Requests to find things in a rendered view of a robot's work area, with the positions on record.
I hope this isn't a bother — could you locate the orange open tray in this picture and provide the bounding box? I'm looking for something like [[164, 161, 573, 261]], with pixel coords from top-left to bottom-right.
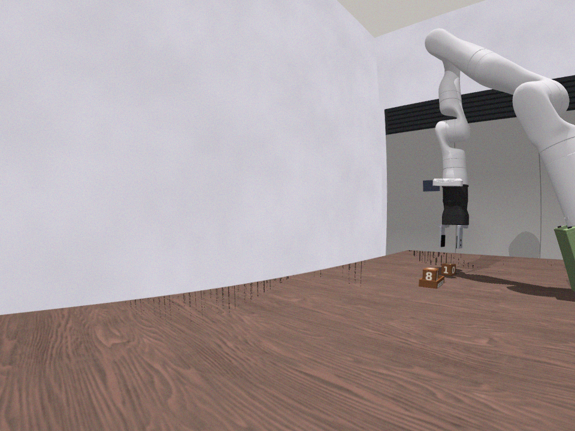
[[419, 275, 444, 289]]

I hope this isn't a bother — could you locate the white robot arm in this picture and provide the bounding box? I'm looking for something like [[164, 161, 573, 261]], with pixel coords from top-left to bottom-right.
[[425, 29, 575, 227]]

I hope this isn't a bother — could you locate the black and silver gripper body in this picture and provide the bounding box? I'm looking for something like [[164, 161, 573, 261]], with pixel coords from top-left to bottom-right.
[[433, 167, 469, 225]]

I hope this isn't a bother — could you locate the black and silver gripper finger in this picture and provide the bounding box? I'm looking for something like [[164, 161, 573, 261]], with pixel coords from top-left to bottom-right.
[[438, 224, 449, 247], [456, 225, 468, 248]]

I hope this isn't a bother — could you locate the orange cube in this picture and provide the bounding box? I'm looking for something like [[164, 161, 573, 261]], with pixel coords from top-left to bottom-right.
[[422, 268, 439, 281], [441, 263, 456, 276]]

